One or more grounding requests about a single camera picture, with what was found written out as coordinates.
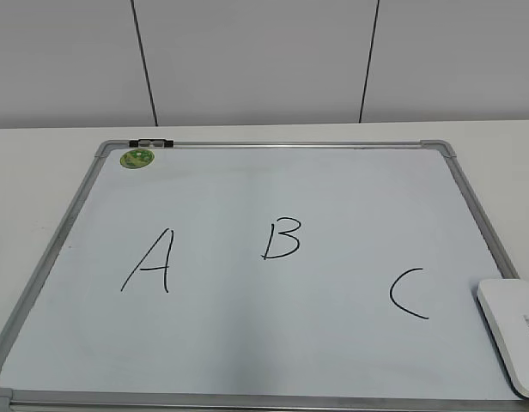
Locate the white rectangular board eraser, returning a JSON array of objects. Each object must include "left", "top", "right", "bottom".
[{"left": 477, "top": 279, "right": 529, "bottom": 398}]

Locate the green round magnet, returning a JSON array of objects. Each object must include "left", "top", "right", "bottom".
[{"left": 119, "top": 148, "right": 155, "bottom": 170}]

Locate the white board with grey frame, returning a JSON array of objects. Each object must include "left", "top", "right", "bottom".
[{"left": 0, "top": 140, "right": 529, "bottom": 411}]

